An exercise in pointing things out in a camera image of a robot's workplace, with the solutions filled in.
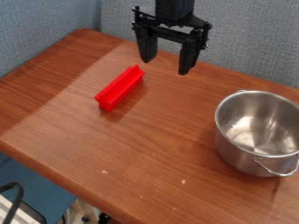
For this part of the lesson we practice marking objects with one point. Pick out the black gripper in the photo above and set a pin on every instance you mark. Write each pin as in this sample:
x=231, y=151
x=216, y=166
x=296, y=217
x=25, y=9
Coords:
x=172, y=22

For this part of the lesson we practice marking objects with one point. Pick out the red rectangular block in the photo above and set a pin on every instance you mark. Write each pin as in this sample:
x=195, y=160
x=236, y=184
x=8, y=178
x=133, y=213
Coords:
x=119, y=88

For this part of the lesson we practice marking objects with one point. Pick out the metal pot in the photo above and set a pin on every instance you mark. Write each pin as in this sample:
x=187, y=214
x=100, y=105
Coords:
x=256, y=136

